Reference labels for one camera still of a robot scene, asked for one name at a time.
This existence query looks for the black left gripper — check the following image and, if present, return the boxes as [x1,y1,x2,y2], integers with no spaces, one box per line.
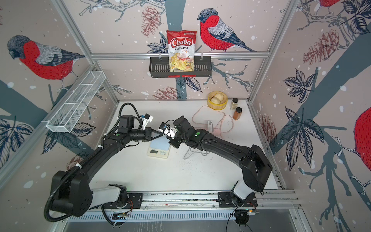
[128,127,161,142]

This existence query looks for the blue white electronic scale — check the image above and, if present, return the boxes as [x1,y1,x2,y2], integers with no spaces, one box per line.
[147,136,170,159]

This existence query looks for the white USB charger block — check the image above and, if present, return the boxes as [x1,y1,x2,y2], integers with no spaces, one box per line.
[207,121,214,133]

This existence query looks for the grey USB cable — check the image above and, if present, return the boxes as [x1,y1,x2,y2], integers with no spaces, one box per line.
[183,127,221,160]

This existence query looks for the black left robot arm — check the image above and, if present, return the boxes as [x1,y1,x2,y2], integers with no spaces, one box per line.
[43,110,163,222]

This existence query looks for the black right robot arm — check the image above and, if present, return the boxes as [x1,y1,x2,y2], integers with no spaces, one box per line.
[164,116,272,223]

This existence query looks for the yellow bamboo steamer basket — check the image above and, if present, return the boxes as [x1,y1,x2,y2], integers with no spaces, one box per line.
[207,91,228,111]

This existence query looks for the white bun in steamer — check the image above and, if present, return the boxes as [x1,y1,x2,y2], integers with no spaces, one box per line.
[210,92,224,104]

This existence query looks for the orange spice jar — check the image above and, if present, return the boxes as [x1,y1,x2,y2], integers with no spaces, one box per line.
[232,107,243,120]

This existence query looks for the pale spice jar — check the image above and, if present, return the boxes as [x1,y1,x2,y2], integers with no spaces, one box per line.
[230,98,239,111]

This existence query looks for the red Chuba chips bag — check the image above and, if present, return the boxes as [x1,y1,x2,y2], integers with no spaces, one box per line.
[167,30,197,72]

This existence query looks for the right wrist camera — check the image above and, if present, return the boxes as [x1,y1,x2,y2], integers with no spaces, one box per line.
[159,122,178,139]

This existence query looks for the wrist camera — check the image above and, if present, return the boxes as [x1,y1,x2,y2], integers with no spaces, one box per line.
[159,122,178,139]
[141,114,154,129]

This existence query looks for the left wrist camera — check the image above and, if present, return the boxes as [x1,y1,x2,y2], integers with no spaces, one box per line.
[141,114,154,129]

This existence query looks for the black wall basket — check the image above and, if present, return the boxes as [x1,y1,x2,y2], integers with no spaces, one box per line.
[149,55,212,78]

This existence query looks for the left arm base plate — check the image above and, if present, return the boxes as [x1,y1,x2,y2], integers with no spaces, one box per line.
[103,193,143,210]

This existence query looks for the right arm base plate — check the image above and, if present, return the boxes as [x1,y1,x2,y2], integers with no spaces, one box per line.
[217,191,258,208]

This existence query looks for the white wire mesh shelf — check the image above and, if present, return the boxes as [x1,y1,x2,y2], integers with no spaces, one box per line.
[46,71,106,132]

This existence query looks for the aluminium frame crossbar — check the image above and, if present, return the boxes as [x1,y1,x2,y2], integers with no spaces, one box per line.
[90,51,271,61]

